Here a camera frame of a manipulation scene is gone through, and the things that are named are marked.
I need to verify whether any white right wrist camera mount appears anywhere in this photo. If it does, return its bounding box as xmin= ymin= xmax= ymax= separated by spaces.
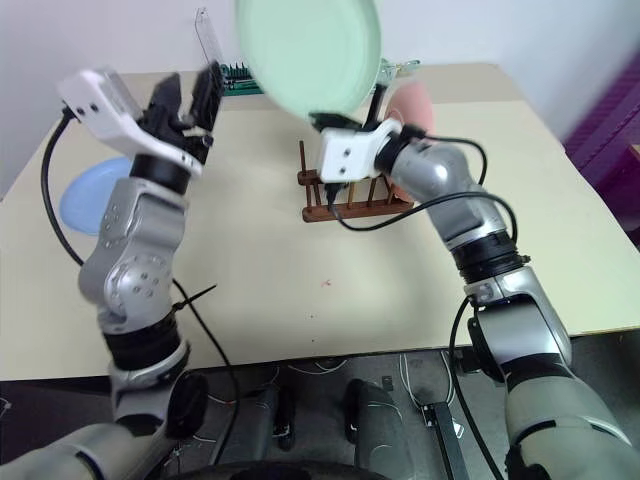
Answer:
xmin=319 ymin=118 xmax=404 ymax=184

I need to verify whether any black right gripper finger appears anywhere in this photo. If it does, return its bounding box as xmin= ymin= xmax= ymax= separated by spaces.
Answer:
xmin=364 ymin=83 xmax=389 ymax=126

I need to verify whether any green circuit board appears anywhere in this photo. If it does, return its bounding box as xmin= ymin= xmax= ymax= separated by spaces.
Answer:
xmin=218 ymin=61 xmax=264 ymax=97

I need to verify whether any clear acrylic strip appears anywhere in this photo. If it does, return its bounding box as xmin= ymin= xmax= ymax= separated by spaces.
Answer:
xmin=193 ymin=6 xmax=224 ymax=76

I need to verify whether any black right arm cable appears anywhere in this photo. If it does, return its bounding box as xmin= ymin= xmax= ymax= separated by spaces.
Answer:
xmin=324 ymin=127 xmax=521 ymax=480

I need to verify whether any wooden dish rack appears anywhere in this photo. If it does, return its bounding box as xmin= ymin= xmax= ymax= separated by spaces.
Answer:
xmin=296 ymin=139 xmax=416 ymax=224

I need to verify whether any blue plate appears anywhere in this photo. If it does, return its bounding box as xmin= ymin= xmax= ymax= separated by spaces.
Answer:
xmin=59 ymin=155 xmax=134 ymax=237

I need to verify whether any green plate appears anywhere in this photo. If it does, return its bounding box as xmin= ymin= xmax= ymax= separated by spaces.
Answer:
xmin=234 ymin=0 xmax=384 ymax=119

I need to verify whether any purple object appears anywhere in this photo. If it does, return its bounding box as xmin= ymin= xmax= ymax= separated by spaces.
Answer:
xmin=561 ymin=48 xmax=640 ymax=247

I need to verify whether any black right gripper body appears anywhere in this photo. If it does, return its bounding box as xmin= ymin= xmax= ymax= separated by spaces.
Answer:
xmin=308 ymin=110 xmax=361 ymax=132

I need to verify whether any black zip tie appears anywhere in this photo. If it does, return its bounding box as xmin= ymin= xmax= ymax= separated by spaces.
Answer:
xmin=172 ymin=283 xmax=219 ymax=314

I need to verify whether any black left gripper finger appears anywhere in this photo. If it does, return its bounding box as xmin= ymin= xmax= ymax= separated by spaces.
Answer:
xmin=149 ymin=72 xmax=184 ymax=119
xmin=187 ymin=59 xmax=224 ymax=136

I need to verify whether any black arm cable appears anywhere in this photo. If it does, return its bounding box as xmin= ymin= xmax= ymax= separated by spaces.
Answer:
xmin=324 ymin=127 xmax=521 ymax=480
xmin=41 ymin=110 xmax=240 ymax=466

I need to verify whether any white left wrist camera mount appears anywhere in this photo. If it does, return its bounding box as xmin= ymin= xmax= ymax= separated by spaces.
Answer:
xmin=55 ymin=67 xmax=206 ymax=176

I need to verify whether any black metal bar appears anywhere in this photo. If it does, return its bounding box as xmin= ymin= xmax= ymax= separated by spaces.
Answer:
xmin=421 ymin=398 xmax=474 ymax=480

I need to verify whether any dark rounded robot foot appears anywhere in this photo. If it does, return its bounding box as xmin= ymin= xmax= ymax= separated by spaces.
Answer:
xmin=248 ymin=385 xmax=297 ymax=452
xmin=344 ymin=378 xmax=417 ymax=462

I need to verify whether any green metal clamp part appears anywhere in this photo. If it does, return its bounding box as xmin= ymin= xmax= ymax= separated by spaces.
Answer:
xmin=378 ymin=57 xmax=422 ymax=85

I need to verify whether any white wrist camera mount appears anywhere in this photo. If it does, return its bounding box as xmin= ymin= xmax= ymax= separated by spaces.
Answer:
xmin=319 ymin=118 xmax=404 ymax=184
xmin=55 ymin=67 xmax=206 ymax=176

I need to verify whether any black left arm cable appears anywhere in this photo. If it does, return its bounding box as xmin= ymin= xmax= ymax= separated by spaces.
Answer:
xmin=41 ymin=110 xmax=240 ymax=466

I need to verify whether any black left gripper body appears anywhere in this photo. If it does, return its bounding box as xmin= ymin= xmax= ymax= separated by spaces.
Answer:
xmin=135 ymin=105 xmax=215 ymax=166

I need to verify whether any pink plate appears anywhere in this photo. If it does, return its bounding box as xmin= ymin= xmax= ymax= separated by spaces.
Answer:
xmin=387 ymin=82 xmax=437 ymax=202

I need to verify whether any thin white floor wire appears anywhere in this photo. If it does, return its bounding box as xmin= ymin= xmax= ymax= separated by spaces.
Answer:
xmin=397 ymin=351 xmax=459 ymax=409
xmin=287 ymin=356 xmax=349 ymax=377

